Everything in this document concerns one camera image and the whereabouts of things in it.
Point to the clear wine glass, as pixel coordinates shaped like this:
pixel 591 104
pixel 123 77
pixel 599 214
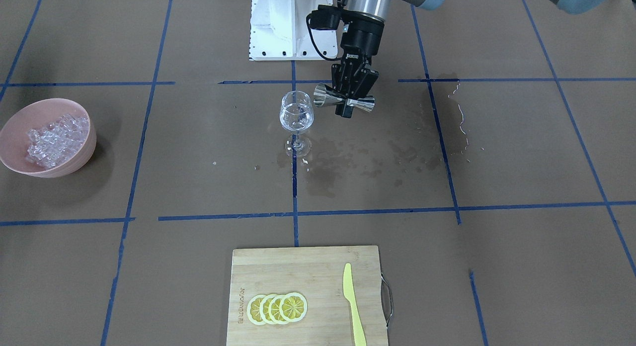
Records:
pixel 296 116

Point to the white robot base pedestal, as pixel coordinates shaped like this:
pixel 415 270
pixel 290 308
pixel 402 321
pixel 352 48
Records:
pixel 278 32

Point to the clear ice cubes pile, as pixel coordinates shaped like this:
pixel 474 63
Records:
pixel 56 142

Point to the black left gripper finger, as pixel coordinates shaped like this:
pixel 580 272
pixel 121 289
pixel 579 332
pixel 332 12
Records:
pixel 341 74
pixel 363 82

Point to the steel double jigger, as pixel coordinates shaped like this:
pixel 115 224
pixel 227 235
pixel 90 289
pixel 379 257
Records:
pixel 327 96

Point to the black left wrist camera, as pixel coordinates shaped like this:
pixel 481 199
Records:
pixel 325 18

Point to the pink bowl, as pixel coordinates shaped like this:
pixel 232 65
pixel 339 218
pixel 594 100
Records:
pixel 14 140

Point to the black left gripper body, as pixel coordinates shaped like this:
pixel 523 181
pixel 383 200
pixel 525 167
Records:
pixel 364 39

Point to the yellow plastic knife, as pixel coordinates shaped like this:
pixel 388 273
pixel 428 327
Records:
pixel 349 293

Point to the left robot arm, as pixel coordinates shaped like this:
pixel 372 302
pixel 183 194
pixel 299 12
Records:
pixel 379 9

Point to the bamboo cutting board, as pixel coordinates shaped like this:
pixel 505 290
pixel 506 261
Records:
pixel 315 272

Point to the lemon slice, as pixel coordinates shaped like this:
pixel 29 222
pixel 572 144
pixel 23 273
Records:
pixel 273 311
pixel 265 307
pixel 293 307
pixel 254 313

